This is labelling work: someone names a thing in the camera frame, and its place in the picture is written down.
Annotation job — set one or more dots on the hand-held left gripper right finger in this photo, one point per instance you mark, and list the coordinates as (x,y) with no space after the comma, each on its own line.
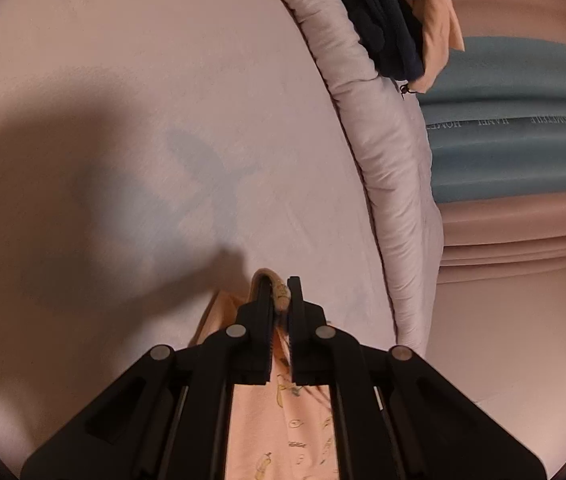
(299,345)

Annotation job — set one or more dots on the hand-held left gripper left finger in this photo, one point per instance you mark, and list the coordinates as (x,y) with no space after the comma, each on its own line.
(263,340)

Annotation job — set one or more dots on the orange cartoon print shirt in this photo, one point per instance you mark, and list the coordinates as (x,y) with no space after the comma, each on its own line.
(283,435)

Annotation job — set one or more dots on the grey quilted duvet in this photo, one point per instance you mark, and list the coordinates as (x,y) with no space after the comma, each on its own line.
(383,160)

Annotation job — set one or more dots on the dark navy garment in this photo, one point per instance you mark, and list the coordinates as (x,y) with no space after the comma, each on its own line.
(383,20)

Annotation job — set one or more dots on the folded plain orange garment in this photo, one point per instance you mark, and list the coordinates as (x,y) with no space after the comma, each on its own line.
(438,20)

